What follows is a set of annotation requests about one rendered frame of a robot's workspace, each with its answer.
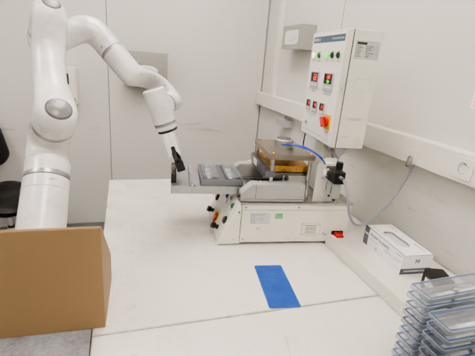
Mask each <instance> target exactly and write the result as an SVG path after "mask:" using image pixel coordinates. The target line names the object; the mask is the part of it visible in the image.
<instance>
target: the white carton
mask: <svg viewBox="0 0 475 356"><path fill-rule="evenodd" d="M363 242H364V243H365V244H366V245H367V246H368V247H369V248H370V249H372V250H373V251H374V252H375V253H376V254H377V255H378V256H379V257H380V258H381V259H382V260H383V261H384V262H385V263H386V264H388V265H389V266H390V267H391V268H392V269H393V270H394V271H396V272H397V273H398V274H399V275H403V274H416V273H423V272H424V270H425V268H430V266H431V264H432V261H433V257H434V254H433V253H432V252H430V251H429V250H427V249H426V248H425V247H423V246H422V245H420V244H419V243H418V242H417V241H415V240H414V239H412V238H411V237H410V236H408V235H407V234H405V233H404V232H402V231H401V230H400V229H398V228H397V227H395V226H394V225H366V227H365V233H364V237H363Z"/></svg>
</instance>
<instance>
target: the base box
mask: <svg viewBox="0 0 475 356"><path fill-rule="evenodd" d="M348 222H349V217H348V211H347V206H295V205H240V202H239V204H238V205H237V207H236V209H235V210H234V212H233V214H232V215H231V217H230V219H229V221H228V222H227V224H226V226H225V227H224V229H223V231H222V233H221V235H220V236H219V238H218V239H217V241H216V243H217V244H239V243H240V242H321V241H325V239H326V235H327V234H331V235H334V236H335V237H336V238H344V236H343V234H346V233H347V229H348Z"/></svg>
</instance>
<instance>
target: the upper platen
mask: <svg viewBox="0 0 475 356"><path fill-rule="evenodd" d="M257 154H258V156H259V157H260V158H261V159H262V160H263V162H264V163H265V164H266V165H267V167H268V170H270V167H271V160H270V159H269V158H268V157H267V156H266V155H265V154H264V153H260V152H257ZM274 171H275V172H276V174H275V175H287V176H306V174H307V164H306V163H304V162H303V161H301V160H275V166H274Z"/></svg>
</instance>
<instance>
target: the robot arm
mask: <svg viewBox="0 0 475 356"><path fill-rule="evenodd" d="M27 41H28V44H29V46H30V65H31V76H32V83H33V90H34V102H33V111H32V116H31V119H30V125H29V128H28V134H27V138H26V142H25V159H24V167H23V176H22V182H21V187H20V196H19V202H18V211H17V216H16V226H15V229H13V230H21V229H40V228H58V227H66V224H67V215H68V205H69V188H70V180H71V164H70V162H69V145H70V142H71V139H72V136H73V134H74V132H75V130H76V127H77V125H78V109H77V106H76V103H75V100H74V97H73V95H72V94H71V91H70V90H69V86H68V83H67V78H66V51H67V50H69V49H71V48H73V47H76V46H78V45H81V44H84V43H87V44H89V45H91V46H92V47H93V49H94V50H95V51H96V52H97V53H98V54H99V55H100V56H101V58H102V59H103V60H104V61H105V62H106V64H107V65H108V66H109V67H110V68H111V69H112V70H113V71H114V72H115V73H116V75H117V76H118V77H119V78H120V80H121V81H122V82H123V83H125V84H126V85H129V86H138V87H142V88H146V89H148V90H145V91H144V92H143V96H144V99H145V101H146V104H147V107H148V111H149V112H150V115H151V118H152V120H153V124H154V127H155V128H156V132H158V134H162V137H163V142H164V144H165V148H166V151H167V153H168V157H169V158H171V157H172V156H173V159H174V161H175V166H176V168H177V171H178V172H181V171H185V166H184V163H183V160H182V158H181V156H180V155H181V150H180V145H179V141H178V139H177V135H176V133H175V130H176V129H177V122H176V119H175V115H174V113H173V112H174V111H176V110H177V109H179V108H180V107H181V105H182V99H181V97H180V95H179V94H178V92H177V91H176V89H174V88H173V86H172V85H171V84H170V83H169V82H168V81H167V80H166V79H165V78H163V77H162V76H161V75H160V74H158V73H156V72H154V71H151V70H148V69H145V68H143V67H141V66H140V65H139V64H138V63H137V62H136V60H135V59H134V58H133V57H132V55H130V53H129V52H128V51H127V50H126V48H125V47H124V46H123V45H122V43H121V42H120V41H119V40H118V39H117V38H116V37H115V35H114V34H113V33H112V32H111V30H110V29H109V28H108V27H107V26H106V24H104V23H103V22H102V21H101V20H99V19H97V18H95V17H92V16H85V15H78V16H73V17H70V18H69V19H67V17H66V10H65V8H64V6H63V5H62V4H61V3H60V2H59V1H57V0H34V2H33V4H32V7H31V11H30V18H29V23H28V31H27Z"/></svg>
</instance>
